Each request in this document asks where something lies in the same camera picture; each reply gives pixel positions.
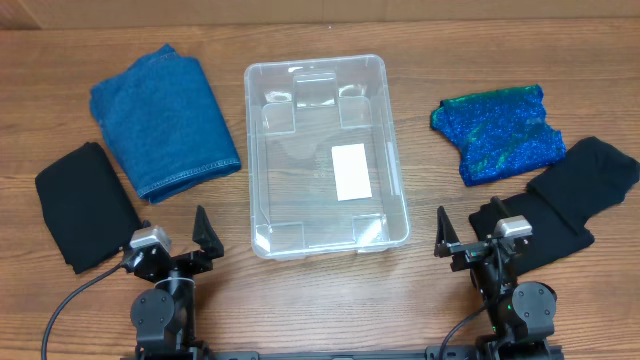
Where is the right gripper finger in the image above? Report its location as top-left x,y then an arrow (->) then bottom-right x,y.
490,196 -> 511,219
434,206 -> 460,258

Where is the blue sequin sparkly garment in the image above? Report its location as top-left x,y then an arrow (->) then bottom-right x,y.
430,85 -> 566,187

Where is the black cloth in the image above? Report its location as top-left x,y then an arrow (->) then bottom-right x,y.
35,142 -> 142,274

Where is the black garment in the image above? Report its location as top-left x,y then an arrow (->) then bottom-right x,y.
468,136 -> 640,277

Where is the blue denim garment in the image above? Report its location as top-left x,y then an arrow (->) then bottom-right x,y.
89,44 -> 242,204

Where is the clear plastic storage bin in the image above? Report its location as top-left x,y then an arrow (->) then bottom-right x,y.
244,54 -> 411,261

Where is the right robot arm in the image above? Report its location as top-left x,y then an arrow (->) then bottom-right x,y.
428,197 -> 564,359

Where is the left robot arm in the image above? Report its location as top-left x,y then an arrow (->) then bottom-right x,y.
122,206 -> 224,359

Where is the white label sticker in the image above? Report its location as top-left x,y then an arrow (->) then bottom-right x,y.
331,143 -> 372,201

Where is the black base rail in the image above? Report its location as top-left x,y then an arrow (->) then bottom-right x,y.
119,344 -> 566,360

